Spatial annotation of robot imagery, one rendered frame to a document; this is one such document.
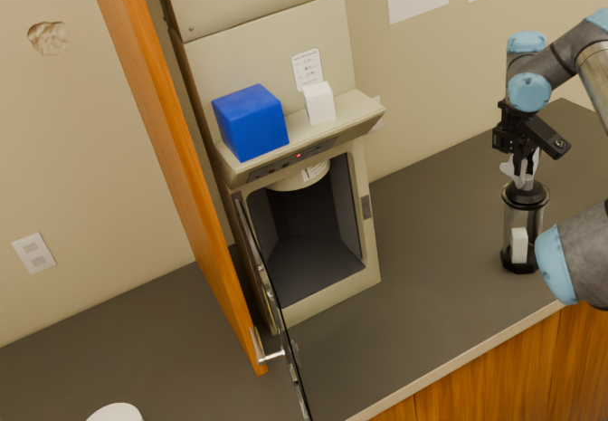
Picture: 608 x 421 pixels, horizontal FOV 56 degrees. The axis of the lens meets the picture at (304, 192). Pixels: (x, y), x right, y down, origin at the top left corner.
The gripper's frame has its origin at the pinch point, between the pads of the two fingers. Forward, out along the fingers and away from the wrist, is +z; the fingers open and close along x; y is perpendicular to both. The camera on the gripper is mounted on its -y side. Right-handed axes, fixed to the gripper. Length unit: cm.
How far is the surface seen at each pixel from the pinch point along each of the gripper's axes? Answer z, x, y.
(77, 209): -4, 79, 81
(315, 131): -31, 45, 17
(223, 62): -46, 54, 29
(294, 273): 18, 46, 37
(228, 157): -31, 61, 24
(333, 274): 18, 39, 29
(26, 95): -37, 78, 80
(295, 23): -48, 39, 26
